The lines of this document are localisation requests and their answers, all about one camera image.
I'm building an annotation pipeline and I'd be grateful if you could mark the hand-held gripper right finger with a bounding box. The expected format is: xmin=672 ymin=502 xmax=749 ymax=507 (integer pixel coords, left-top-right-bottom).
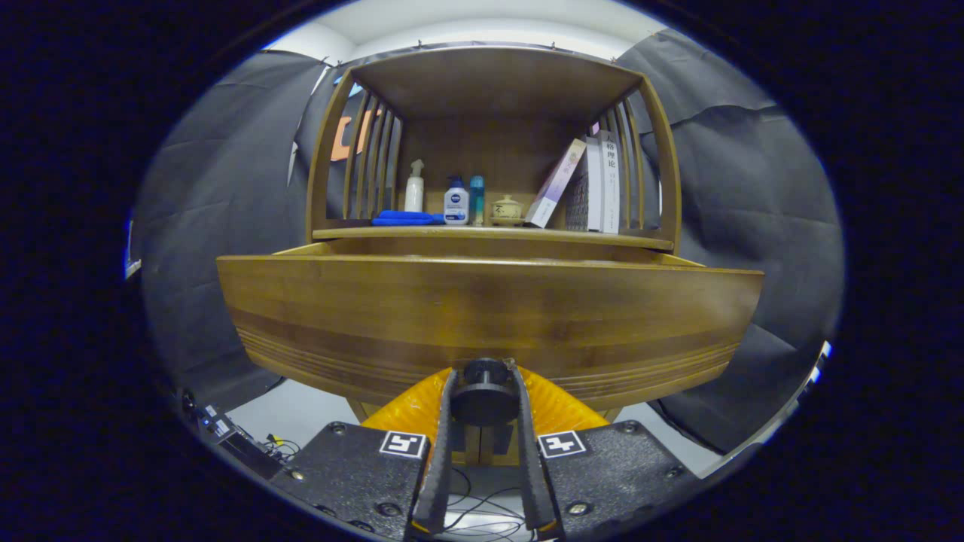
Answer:
xmin=508 ymin=361 xmax=697 ymax=541

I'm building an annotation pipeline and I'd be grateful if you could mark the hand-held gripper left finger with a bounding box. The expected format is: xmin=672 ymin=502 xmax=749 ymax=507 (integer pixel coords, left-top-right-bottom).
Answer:
xmin=270 ymin=367 xmax=460 ymax=541

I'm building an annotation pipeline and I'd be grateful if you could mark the black round drawer knob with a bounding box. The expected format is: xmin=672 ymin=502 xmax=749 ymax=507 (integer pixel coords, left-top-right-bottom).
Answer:
xmin=450 ymin=358 xmax=520 ymax=427

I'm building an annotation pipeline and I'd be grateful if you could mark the wooden drawer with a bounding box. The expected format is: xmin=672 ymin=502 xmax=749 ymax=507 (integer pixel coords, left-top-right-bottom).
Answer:
xmin=217 ymin=239 xmax=765 ymax=413

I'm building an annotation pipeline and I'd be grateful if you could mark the wooden countertop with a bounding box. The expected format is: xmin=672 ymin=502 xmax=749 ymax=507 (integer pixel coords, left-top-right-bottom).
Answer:
xmin=313 ymin=218 xmax=675 ymax=253

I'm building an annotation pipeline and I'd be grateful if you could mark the wooden cabinet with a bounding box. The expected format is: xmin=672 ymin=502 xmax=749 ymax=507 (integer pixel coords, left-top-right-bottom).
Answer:
xmin=305 ymin=47 xmax=682 ymax=467

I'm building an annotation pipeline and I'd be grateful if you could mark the black power strip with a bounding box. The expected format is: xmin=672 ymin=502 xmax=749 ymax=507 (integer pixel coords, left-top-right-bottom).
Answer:
xmin=197 ymin=405 xmax=283 ymax=479

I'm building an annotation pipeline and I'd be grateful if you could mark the beige lidded teacup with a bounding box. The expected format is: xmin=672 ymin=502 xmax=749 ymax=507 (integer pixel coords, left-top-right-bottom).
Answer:
xmin=490 ymin=195 xmax=525 ymax=227

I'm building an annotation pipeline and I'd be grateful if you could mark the blue cloth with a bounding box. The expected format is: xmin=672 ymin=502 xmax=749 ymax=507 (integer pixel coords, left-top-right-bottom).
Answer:
xmin=371 ymin=210 xmax=447 ymax=227

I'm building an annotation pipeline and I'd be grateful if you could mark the white bottle with blue cap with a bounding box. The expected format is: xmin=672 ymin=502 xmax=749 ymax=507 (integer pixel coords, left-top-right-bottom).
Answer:
xmin=443 ymin=175 xmax=470 ymax=226

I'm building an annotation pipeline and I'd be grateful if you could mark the white pump bottle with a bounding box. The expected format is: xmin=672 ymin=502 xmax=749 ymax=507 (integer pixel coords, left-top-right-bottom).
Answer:
xmin=404 ymin=159 xmax=425 ymax=214

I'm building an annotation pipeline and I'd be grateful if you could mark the patterned cover book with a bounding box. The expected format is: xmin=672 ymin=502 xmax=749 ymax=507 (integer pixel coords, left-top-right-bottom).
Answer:
xmin=565 ymin=137 xmax=605 ymax=233

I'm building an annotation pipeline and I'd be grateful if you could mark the purple and white book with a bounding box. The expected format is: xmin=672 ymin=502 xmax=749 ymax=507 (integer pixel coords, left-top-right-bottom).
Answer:
xmin=524 ymin=139 xmax=587 ymax=229

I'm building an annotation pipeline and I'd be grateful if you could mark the white book with black lettering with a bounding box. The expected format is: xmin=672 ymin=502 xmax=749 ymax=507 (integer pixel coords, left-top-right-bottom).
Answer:
xmin=600 ymin=129 xmax=623 ymax=234

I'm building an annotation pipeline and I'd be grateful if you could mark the black and white striped board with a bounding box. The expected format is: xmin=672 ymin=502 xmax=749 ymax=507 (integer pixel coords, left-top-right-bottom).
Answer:
xmin=798 ymin=340 xmax=833 ymax=400

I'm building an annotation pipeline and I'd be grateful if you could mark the tangle of black cables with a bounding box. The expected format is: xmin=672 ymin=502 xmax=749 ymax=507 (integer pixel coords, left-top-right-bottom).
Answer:
xmin=443 ymin=467 xmax=539 ymax=541

